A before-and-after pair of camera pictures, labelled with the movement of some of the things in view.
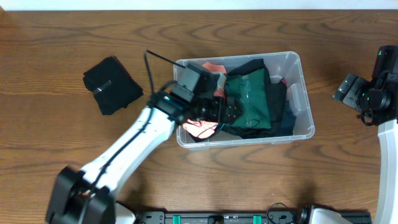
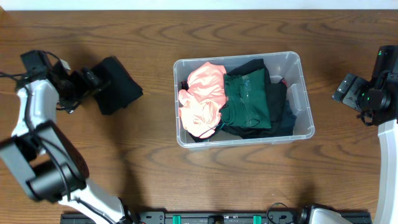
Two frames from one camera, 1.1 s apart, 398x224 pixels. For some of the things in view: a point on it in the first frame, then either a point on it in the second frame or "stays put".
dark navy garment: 288,124 stays put
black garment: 112,86 stays put
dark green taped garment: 251,89 stays put
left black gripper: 222,109 → 86,81
